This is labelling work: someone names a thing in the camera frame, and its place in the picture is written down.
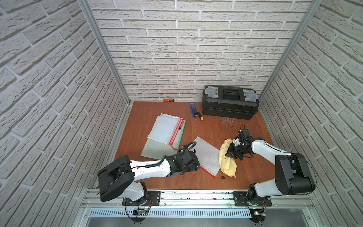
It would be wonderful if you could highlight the red zip mesh document bag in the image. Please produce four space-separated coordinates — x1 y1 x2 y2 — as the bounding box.
194 137 225 179

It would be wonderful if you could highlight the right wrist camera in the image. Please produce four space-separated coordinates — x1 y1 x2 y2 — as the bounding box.
238 129 251 144

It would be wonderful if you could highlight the yellow black screwdriver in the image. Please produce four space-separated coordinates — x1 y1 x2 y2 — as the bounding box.
197 111 204 121

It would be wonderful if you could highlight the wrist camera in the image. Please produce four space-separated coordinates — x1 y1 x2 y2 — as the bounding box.
178 141 197 154
238 129 251 144

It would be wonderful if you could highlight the green zip mesh document bag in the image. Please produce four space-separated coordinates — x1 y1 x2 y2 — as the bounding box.
141 120 186 159

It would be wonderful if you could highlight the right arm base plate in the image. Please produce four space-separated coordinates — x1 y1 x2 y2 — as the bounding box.
232 191 272 207

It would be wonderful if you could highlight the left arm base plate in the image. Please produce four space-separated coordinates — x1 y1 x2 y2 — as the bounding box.
122 190 161 206

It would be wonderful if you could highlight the white red zip document bag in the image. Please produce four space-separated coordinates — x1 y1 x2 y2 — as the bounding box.
147 113 184 145

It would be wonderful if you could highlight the black plastic toolbox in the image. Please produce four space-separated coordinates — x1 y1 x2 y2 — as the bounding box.
202 85 259 120

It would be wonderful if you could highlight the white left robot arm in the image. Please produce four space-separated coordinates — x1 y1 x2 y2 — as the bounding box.
97 151 199 202

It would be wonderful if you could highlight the yellow wiping cloth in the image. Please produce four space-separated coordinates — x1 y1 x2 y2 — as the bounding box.
218 139 237 177

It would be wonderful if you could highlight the blue utility knife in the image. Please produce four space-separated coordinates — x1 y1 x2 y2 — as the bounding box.
190 103 198 118

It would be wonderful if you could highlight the aluminium front rail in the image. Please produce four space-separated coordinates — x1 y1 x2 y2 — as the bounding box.
81 189 315 209

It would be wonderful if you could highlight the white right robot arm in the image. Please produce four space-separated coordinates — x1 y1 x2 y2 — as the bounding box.
226 138 316 206

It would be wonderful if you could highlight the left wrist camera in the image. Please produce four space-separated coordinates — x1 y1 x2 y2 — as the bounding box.
178 141 197 154

